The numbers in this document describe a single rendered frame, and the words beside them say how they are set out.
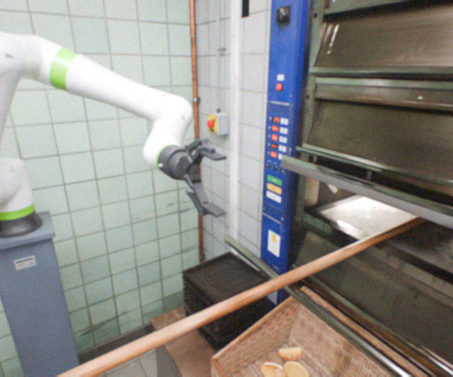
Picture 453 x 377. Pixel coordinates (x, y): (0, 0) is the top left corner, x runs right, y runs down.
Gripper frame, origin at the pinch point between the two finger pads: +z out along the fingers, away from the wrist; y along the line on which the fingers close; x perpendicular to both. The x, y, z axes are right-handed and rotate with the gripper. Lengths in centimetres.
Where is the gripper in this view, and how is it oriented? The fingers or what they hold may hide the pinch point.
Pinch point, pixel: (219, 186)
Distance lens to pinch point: 73.3
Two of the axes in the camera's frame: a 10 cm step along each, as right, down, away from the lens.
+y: 0.0, 9.3, 3.6
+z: 5.4, 3.0, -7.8
